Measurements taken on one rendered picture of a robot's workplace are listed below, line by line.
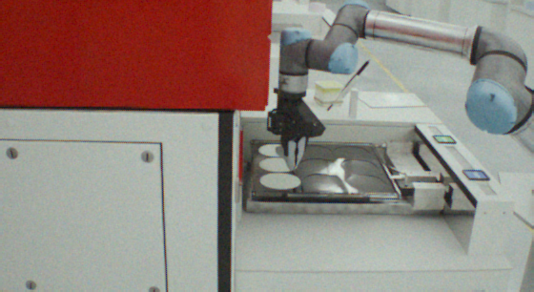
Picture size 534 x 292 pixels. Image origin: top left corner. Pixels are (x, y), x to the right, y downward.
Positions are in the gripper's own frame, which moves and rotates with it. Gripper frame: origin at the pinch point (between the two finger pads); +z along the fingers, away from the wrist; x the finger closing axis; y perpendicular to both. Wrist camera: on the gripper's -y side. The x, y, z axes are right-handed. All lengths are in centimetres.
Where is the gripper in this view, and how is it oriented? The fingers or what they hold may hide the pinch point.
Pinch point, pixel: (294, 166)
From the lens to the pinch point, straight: 155.2
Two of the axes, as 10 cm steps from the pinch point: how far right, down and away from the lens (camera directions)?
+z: -0.5, 9.3, 3.5
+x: -7.2, 2.2, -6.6
